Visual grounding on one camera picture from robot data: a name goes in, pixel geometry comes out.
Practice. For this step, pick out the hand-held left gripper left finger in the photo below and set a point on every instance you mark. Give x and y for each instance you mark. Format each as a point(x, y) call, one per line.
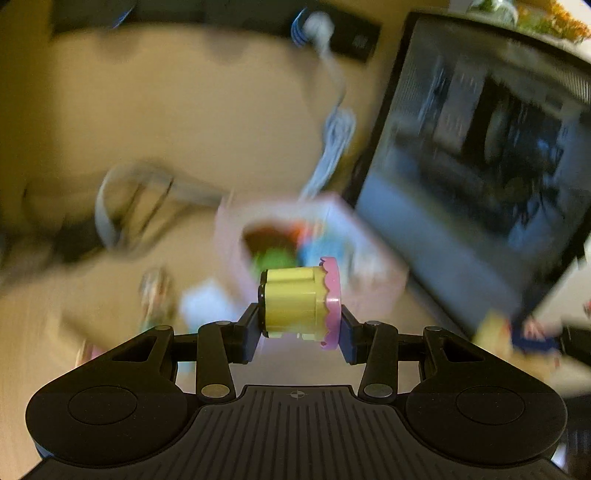
point(251, 332)

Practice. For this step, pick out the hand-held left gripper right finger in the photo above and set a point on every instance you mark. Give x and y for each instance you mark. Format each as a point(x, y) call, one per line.
point(351, 337)

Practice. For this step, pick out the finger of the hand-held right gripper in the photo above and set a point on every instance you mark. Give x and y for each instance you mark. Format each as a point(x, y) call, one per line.
point(535, 344)

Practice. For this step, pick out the yellow blue toy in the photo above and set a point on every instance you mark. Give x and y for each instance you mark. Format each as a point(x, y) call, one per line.
point(494, 330)

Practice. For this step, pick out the yellow toy cake pink frosting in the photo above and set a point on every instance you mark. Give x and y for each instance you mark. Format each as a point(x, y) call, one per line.
point(291, 300)

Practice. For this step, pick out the pink cardboard box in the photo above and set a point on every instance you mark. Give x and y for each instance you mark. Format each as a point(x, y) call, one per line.
point(376, 279)

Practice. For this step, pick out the crocheted potted plant toy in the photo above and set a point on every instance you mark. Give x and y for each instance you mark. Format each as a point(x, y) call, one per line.
point(270, 244)

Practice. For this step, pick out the blue and white snack packet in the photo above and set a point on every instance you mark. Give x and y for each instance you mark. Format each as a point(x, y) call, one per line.
point(323, 249)

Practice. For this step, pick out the pink peach toy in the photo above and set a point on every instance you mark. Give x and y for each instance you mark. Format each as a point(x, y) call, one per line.
point(304, 231)

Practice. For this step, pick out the small figurine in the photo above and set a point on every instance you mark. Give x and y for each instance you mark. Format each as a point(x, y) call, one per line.
point(157, 295)

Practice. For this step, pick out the black monitor screen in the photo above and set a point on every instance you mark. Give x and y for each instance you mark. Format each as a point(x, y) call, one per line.
point(461, 184)

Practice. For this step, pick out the black power strip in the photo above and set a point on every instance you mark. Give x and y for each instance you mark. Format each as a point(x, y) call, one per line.
point(355, 41)

